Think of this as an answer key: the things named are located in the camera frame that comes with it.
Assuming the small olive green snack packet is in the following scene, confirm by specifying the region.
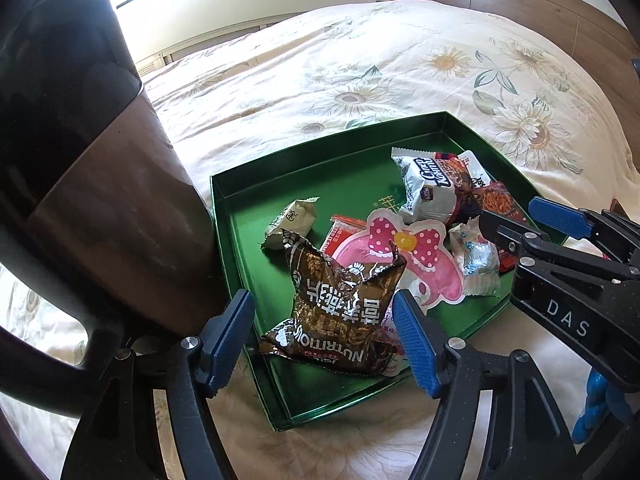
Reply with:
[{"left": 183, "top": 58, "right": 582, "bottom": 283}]
[{"left": 262, "top": 197, "right": 318, "bottom": 250}]

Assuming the red hawthorn snack packet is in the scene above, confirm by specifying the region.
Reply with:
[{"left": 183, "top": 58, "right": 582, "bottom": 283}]
[{"left": 320, "top": 214, "right": 367, "bottom": 256}]

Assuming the clear white bunny candy packet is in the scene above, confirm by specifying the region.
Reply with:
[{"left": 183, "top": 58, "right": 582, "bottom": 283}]
[{"left": 449, "top": 217, "right": 500, "bottom": 297}]

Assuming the pink My Melody candy bag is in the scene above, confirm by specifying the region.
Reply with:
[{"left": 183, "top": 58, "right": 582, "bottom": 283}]
[{"left": 330, "top": 208, "right": 465, "bottom": 310}]

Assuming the floral cream bed quilt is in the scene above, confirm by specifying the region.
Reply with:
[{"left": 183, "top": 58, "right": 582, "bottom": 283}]
[{"left": 0, "top": 0, "right": 640, "bottom": 480}]

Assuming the wooden headboard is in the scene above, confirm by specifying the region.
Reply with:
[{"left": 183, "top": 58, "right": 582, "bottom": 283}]
[{"left": 434, "top": 0, "right": 639, "bottom": 162}]

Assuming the brown nutrition snack bag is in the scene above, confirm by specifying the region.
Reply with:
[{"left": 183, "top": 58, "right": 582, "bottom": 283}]
[{"left": 259, "top": 230, "right": 406, "bottom": 377}]

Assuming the white blue chocolate wafer bag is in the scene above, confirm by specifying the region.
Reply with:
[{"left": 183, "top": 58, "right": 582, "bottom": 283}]
[{"left": 390, "top": 148, "right": 457, "bottom": 223}]

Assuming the blue coiled cable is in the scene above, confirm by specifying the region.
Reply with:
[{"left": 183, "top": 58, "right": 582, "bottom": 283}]
[{"left": 572, "top": 366, "right": 637, "bottom": 444}]

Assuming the green tray box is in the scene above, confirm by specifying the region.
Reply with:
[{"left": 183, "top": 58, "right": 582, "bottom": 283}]
[{"left": 209, "top": 112, "right": 569, "bottom": 432}]

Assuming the dark red spicy snack packet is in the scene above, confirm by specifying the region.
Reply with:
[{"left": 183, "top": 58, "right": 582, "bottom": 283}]
[{"left": 446, "top": 157, "right": 528, "bottom": 224}]

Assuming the grey window sill radiator cover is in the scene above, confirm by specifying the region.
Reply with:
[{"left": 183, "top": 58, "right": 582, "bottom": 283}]
[{"left": 136, "top": 12, "right": 298, "bottom": 76}]

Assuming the red white spicy strip packet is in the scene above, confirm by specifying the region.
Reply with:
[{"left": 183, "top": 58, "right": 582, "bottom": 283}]
[{"left": 435, "top": 150, "right": 492, "bottom": 188}]

